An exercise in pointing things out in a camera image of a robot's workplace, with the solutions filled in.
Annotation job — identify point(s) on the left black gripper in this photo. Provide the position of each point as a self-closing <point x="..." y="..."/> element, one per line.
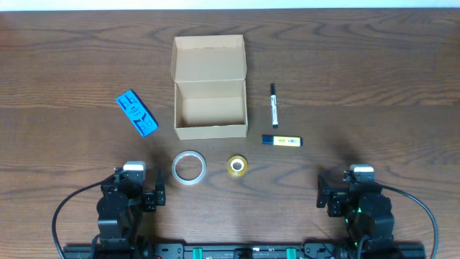
<point x="151" y="195"/>

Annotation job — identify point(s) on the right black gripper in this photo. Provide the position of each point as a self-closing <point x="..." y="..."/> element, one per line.
<point x="337" y="198"/>

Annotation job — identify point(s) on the large clear tape roll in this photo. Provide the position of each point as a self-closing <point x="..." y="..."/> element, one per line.
<point x="189" y="168"/>

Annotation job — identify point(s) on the blue plastic block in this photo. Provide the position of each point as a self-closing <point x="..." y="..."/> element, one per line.
<point x="137" y="113"/>

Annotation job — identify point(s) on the yellow blue highlighter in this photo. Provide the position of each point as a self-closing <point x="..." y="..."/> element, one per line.
<point x="282" y="141"/>

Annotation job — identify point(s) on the small yellow tape roll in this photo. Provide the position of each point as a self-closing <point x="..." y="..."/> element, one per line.
<point x="237" y="166"/>

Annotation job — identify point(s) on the black white marker pen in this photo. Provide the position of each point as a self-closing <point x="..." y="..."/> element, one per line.
<point x="273" y="103"/>

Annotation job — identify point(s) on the brown cardboard box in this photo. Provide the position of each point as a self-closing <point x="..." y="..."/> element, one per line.
<point x="209" y="74"/>

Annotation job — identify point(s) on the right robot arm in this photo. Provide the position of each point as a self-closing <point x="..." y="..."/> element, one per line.
<point x="366" y="211"/>

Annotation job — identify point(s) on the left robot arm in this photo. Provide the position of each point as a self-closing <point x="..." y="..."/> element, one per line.
<point x="119" y="230"/>

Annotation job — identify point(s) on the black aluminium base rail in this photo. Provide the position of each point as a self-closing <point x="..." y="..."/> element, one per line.
<point x="304" y="251"/>

